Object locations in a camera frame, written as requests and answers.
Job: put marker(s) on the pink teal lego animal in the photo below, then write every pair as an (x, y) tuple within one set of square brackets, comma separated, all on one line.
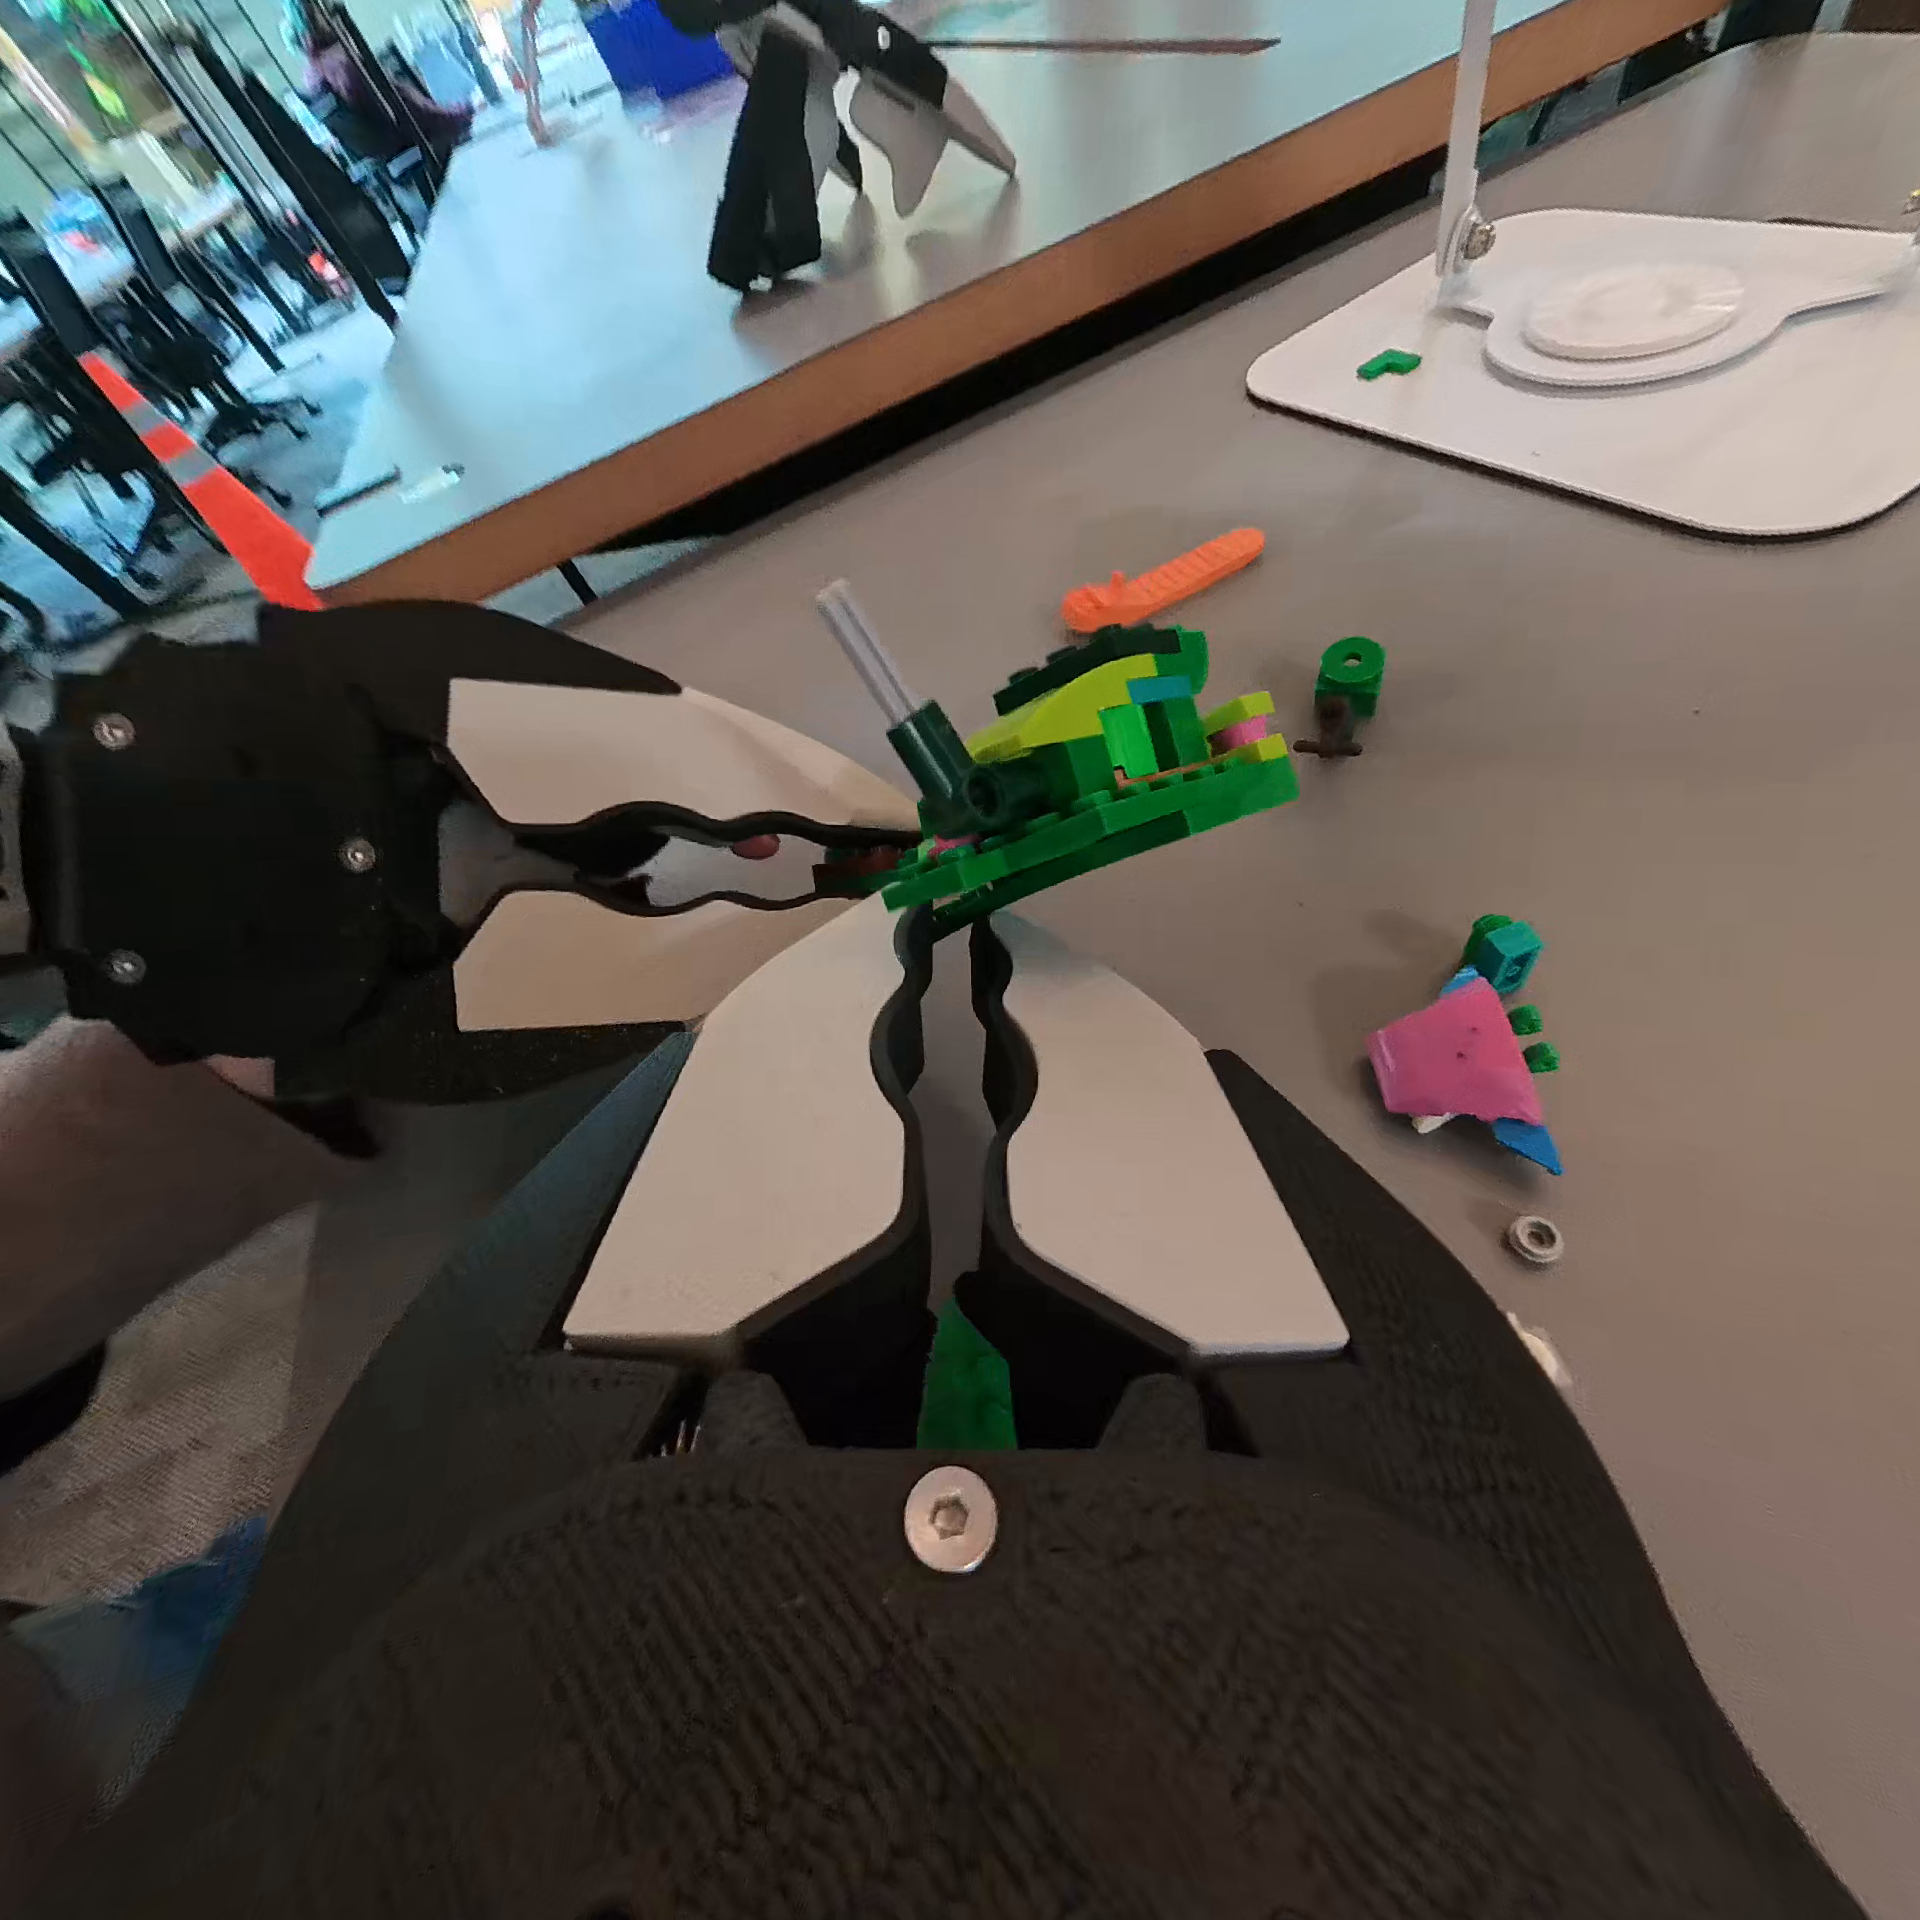
[(1464, 1058)]

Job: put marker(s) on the green lego brick build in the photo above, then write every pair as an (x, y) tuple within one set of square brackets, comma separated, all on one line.
[(1110, 780)]

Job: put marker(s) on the person's leg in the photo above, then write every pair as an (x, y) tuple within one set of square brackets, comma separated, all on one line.
[(151, 1633)]

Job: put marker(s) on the blue storage bin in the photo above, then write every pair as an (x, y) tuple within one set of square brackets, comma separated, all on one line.
[(660, 45)]

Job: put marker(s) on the white stand wooden board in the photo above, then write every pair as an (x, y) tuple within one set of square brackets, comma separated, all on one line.
[(1650, 405)]

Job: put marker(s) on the orange traffic cone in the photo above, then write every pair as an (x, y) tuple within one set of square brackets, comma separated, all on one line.
[(210, 495)]

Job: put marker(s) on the grey table wooden edge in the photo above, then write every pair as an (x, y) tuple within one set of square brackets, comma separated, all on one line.
[(631, 360)]

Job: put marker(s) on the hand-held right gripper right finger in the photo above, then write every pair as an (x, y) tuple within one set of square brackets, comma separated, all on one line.
[(1170, 1170)]

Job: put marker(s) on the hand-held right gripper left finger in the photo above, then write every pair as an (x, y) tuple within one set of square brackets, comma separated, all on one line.
[(750, 1170)]

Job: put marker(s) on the green lego plate assembly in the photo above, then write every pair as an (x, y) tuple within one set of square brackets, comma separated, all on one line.
[(963, 1381)]

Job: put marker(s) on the small green lego piece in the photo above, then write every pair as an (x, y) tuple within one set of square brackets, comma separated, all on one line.
[(1388, 362)]

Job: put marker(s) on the person's left forearm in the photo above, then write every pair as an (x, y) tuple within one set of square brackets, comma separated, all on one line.
[(133, 1183)]

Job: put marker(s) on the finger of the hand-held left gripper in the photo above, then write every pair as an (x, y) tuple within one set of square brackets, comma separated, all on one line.
[(631, 750), (601, 960)]

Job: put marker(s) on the orange brick separator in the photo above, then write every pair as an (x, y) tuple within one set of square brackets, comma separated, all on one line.
[(1164, 578)]

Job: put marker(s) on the long dark strip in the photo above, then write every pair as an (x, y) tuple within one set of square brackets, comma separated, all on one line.
[(1110, 47)]

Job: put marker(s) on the person's left hand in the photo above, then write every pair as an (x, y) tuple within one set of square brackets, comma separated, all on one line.
[(758, 846)]

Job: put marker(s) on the spare black grey gripper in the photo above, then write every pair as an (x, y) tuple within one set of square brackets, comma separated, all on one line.
[(781, 163)]

